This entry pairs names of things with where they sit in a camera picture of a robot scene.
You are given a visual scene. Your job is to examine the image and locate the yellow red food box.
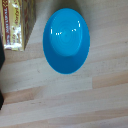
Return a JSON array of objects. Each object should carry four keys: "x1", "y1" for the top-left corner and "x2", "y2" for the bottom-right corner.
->
[{"x1": 0, "y1": 0, "x2": 37, "y2": 52}]

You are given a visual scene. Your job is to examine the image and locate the blue plastic bowl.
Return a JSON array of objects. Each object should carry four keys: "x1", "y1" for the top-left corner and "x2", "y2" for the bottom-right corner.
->
[{"x1": 42, "y1": 7, "x2": 91, "y2": 75}]

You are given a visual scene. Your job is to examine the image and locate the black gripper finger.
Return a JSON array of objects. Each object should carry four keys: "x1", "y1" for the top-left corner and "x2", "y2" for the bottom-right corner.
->
[
  {"x1": 0, "y1": 35, "x2": 6, "y2": 72},
  {"x1": 0, "y1": 89, "x2": 5, "y2": 111}
]

